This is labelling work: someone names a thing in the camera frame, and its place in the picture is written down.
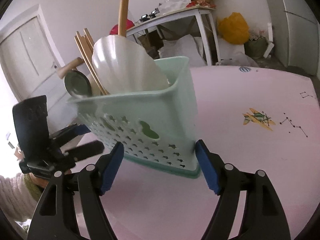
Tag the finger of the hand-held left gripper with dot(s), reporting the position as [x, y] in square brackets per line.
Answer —
[80, 129]
[87, 148]

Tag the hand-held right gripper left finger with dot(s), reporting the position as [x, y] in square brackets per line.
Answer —
[113, 167]

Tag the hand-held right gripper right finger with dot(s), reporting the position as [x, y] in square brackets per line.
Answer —
[207, 165]

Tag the metal spoon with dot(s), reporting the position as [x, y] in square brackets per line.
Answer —
[76, 83]

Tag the green star-cutout utensil holder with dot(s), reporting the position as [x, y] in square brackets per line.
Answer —
[162, 110]

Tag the bundle of wooden chopsticks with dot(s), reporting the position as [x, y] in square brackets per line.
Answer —
[85, 52]

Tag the single wooden chopstick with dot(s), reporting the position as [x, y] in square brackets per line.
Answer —
[124, 7]

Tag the person's left forearm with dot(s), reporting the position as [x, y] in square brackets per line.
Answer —
[12, 197]

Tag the person's left hand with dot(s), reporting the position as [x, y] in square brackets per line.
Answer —
[38, 180]

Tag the wooden chair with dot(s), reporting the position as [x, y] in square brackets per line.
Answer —
[66, 67]

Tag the white door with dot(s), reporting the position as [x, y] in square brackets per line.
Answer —
[30, 55]

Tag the red plastic bag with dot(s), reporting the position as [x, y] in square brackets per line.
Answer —
[113, 29]

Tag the white sack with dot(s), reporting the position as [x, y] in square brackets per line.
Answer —
[180, 47]

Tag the green sack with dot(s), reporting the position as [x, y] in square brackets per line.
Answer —
[255, 46]

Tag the small black device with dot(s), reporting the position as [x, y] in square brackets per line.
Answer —
[143, 18]
[154, 12]

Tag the white board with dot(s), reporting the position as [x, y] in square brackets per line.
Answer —
[268, 47]

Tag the white side table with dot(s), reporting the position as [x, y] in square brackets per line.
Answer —
[207, 30]

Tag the yellow plastic bag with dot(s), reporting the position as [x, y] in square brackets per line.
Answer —
[233, 27]

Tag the white plastic bag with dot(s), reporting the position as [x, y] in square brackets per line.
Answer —
[175, 5]

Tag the silver refrigerator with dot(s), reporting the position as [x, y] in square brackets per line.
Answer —
[295, 30]

